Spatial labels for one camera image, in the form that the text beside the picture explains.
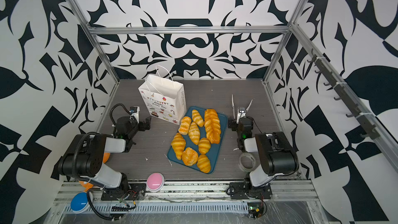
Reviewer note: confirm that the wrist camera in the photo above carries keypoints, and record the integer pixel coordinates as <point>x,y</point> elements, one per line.
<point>241,113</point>
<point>134,113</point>

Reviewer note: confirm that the blue push button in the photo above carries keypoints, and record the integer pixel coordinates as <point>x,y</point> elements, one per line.
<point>79,203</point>

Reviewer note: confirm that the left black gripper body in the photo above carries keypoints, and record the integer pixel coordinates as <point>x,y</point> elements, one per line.
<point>146,123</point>

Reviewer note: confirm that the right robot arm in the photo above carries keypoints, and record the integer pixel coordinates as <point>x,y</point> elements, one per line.
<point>272,154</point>

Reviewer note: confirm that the white cable duct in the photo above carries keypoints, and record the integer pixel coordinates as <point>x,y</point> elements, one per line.
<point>176,208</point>

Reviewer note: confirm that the clear tape roll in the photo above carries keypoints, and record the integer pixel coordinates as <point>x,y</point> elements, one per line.
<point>247,162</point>

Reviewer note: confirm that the teal plastic tray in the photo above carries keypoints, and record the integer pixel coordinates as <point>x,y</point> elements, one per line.
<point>215,148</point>

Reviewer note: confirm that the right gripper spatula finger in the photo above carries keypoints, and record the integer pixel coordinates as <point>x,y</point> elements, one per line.
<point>233,106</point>
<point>248,107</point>

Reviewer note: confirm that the long braided fake bread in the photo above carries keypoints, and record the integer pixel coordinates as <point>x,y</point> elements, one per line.
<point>212,126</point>

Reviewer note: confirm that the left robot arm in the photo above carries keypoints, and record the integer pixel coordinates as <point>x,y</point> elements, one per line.
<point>84,158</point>

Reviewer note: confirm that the fake croissant left large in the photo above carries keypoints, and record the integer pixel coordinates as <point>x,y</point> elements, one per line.
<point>178,145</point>

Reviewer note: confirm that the white paper gift bag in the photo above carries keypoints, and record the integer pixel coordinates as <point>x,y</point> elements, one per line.
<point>164,98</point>

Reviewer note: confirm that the orange plush toy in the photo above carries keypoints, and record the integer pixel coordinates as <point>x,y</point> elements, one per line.
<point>88,185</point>

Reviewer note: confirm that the black hook rail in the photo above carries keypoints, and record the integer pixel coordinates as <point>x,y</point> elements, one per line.
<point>347,96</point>

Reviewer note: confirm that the round fake bread roll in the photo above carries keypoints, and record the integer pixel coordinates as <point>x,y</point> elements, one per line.
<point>189,157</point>

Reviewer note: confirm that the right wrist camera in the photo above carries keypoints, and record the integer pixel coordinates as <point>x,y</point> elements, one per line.
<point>241,113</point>

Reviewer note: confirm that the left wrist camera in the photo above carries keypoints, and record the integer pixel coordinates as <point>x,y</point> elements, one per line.
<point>134,113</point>

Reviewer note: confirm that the pink push button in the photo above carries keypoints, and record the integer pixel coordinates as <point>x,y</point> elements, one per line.
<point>155,182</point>

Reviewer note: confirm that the fake croissant bottom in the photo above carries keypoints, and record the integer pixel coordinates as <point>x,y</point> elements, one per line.
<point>203,163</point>

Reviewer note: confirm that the fake croissant small centre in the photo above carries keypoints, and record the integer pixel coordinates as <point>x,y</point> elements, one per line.
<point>204,146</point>

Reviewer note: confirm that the small circuit board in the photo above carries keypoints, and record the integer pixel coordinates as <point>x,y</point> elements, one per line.
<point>256,210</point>

